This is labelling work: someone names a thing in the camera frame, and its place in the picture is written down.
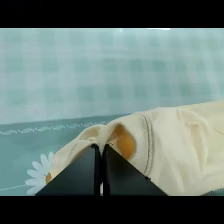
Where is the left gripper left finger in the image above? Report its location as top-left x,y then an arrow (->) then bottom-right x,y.
34,143 -> 102,197

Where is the cream T-shirt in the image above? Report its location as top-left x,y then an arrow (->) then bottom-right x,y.
48,101 -> 224,197

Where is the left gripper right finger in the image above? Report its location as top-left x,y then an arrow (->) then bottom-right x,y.
101,143 -> 168,197

